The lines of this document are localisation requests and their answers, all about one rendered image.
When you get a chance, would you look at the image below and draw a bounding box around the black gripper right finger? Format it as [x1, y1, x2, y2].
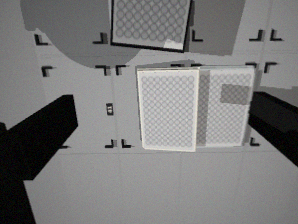
[248, 92, 298, 167]

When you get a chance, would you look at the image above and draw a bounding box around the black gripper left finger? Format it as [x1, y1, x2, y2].
[0, 95, 78, 224]

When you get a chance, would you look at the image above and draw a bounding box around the grey deck plate with bays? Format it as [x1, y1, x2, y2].
[0, 0, 298, 224]

